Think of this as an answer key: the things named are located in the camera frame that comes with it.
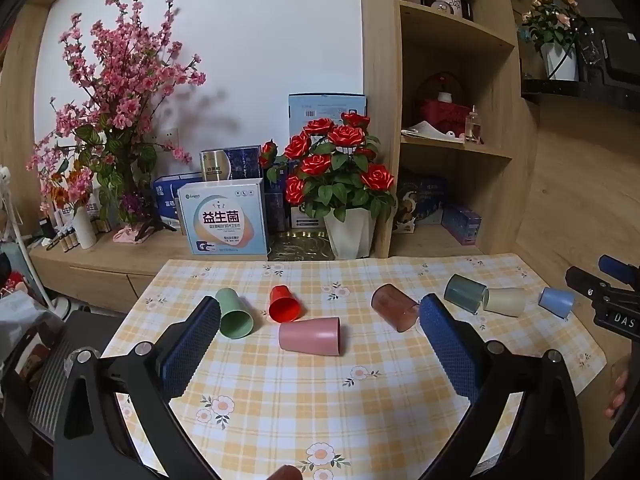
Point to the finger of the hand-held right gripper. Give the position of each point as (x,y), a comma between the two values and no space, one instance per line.
(617,267)
(582,281)

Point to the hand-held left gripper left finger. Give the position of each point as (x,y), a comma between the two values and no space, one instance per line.
(192,345)

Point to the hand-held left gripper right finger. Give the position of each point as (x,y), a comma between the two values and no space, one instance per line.
(450,345)

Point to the pink cup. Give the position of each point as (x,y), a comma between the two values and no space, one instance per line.
(310,335)

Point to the light blue cup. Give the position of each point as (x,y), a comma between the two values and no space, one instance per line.
(556,301)

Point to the light green cup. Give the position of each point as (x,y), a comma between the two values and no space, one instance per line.
(235,312)

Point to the dark green cup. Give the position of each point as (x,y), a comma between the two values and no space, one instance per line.
(465,292)

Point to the brown translucent cup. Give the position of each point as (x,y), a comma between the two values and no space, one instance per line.
(395,307)

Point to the beige cup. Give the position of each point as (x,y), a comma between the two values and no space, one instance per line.
(506,301)

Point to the red cup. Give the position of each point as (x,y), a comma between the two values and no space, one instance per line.
(285,304)

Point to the reddish brown cup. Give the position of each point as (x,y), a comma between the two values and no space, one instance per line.
(285,473)

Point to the person's right hand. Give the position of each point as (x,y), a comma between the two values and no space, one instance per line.
(618,385)

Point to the wooden low cabinet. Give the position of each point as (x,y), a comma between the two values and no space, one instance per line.
(110,270)

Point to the yellow checkered floral tablecloth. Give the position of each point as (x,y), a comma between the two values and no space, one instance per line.
(300,400)

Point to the purple blue small box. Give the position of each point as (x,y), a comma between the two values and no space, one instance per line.
(462,223)

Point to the pink cloth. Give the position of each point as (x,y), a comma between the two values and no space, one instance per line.
(127,236)

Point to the black small tripod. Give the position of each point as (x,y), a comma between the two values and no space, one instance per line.
(150,225)

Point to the white and blue box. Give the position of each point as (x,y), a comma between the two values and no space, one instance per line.
(225,217)

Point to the gold patterned tray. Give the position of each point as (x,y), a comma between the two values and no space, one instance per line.
(300,248)

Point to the red rose plant white pot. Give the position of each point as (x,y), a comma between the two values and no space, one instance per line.
(350,237)

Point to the blue tissue box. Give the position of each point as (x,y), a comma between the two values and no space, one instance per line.
(167,200)

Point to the blue illustrated box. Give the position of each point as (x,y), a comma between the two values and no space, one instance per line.
(420,200)

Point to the white vase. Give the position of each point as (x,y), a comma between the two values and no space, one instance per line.
(85,227)

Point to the dark blue box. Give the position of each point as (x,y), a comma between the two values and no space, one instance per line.
(275,207)

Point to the row of small bottles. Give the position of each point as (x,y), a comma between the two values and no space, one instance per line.
(67,238)

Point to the silver and navy box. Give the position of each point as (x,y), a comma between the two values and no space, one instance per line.
(230,162)

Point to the glass perfume bottle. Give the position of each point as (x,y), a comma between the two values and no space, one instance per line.
(473,127)

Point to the white metal rack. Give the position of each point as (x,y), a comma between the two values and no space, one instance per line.
(15,240)

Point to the black appliance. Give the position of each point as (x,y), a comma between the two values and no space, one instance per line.
(615,55)

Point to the peach rose plant white pot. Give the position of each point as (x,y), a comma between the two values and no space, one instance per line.
(560,60)

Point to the white folded cloth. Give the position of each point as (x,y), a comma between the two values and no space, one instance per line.
(425,130)

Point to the red basket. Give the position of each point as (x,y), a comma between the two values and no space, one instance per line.
(442,112)

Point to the wooden shelf cabinet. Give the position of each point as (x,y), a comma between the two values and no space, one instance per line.
(385,110)

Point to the pink blossom artificial plant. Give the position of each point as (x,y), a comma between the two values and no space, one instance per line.
(125,85)

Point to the light blue tall box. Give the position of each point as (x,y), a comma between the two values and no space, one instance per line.
(320,107)

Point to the white wall socket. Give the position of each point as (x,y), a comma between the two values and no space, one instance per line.
(171,135)

